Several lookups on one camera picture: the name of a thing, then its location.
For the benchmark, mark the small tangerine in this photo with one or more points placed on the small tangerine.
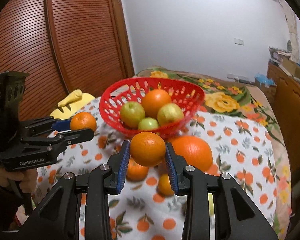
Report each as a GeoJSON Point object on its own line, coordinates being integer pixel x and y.
{"type": "Point", "coordinates": [83, 121]}
{"type": "Point", "coordinates": [147, 148]}
{"type": "Point", "coordinates": [165, 185]}
{"type": "Point", "coordinates": [137, 172]}

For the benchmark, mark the person's left hand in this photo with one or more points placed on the person's left hand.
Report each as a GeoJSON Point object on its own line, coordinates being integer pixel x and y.
{"type": "Point", "coordinates": [5, 178]}

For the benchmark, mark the floral blanket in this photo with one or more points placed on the floral blanket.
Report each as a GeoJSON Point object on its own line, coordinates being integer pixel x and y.
{"type": "Point", "coordinates": [227, 100]}

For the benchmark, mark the beige curtain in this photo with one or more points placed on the beige curtain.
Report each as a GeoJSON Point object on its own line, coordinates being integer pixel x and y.
{"type": "Point", "coordinates": [292, 35]}

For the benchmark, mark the wooden louvered wardrobe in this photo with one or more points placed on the wooden louvered wardrobe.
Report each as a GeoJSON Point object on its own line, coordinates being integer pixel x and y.
{"type": "Point", "coordinates": [77, 42]}

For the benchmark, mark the green apple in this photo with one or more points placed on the green apple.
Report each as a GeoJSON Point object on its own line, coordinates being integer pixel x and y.
{"type": "Point", "coordinates": [132, 113]}
{"type": "Point", "coordinates": [148, 125]}

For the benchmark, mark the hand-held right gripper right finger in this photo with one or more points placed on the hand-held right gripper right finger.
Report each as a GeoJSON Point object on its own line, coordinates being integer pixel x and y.
{"type": "Point", "coordinates": [171, 170]}

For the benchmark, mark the red plastic basket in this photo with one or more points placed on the red plastic basket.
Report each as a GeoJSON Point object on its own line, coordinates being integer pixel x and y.
{"type": "Point", "coordinates": [105, 110]}

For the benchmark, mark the grey round fan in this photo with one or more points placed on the grey round fan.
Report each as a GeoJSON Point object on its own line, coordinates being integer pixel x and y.
{"type": "Point", "coordinates": [288, 46]}

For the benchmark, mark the small cardboard box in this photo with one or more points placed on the small cardboard box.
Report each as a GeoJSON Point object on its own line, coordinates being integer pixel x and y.
{"type": "Point", "coordinates": [267, 91]}

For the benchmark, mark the large orange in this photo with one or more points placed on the large orange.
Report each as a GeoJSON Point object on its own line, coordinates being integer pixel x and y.
{"type": "Point", "coordinates": [192, 152]}
{"type": "Point", "coordinates": [156, 102]}

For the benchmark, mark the stack of papers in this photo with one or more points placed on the stack of papers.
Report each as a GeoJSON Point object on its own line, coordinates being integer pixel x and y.
{"type": "Point", "coordinates": [280, 55]}

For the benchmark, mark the wooden cabinet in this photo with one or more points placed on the wooden cabinet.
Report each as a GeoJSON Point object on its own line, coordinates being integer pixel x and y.
{"type": "Point", "coordinates": [290, 105]}

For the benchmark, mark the yellow-green apple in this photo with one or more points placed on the yellow-green apple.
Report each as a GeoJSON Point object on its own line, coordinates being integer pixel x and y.
{"type": "Point", "coordinates": [170, 113]}

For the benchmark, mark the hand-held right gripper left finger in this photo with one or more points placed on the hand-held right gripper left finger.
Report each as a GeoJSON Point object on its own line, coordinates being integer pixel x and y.
{"type": "Point", "coordinates": [123, 167]}

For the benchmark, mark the orange print tablecloth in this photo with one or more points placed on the orange print tablecloth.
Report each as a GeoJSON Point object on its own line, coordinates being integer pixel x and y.
{"type": "Point", "coordinates": [240, 155]}

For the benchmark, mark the yellow plush toy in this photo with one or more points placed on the yellow plush toy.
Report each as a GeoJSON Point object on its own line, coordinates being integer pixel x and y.
{"type": "Point", "coordinates": [72, 102]}

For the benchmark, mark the white wall switch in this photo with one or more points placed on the white wall switch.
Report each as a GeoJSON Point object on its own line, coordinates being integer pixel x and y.
{"type": "Point", "coordinates": [238, 41]}

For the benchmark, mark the blue plastic bag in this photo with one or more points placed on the blue plastic bag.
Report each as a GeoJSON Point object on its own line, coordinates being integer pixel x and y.
{"type": "Point", "coordinates": [263, 78]}

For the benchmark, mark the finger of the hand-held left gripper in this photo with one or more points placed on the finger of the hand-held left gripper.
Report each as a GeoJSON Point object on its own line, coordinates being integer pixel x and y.
{"type": "Point", "coordinates": [77, 133]}
{"type": "Point", "coordinates": [62, 125]}

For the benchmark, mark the person's left forearm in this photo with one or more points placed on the person's left forearm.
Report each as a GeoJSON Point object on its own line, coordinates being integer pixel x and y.
{"type": "Point", "coordinates": [2, 212]}

